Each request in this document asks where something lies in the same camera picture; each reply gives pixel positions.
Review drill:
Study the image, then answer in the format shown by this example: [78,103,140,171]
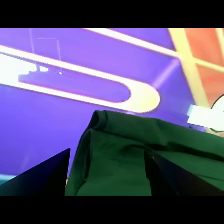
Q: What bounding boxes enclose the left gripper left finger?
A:
[0,148,72,197]

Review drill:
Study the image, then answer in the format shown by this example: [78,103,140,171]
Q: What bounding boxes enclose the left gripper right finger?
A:
[144,149,224,197]

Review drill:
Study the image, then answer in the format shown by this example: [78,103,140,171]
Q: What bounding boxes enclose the dark green garment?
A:
[64,109,224,197]

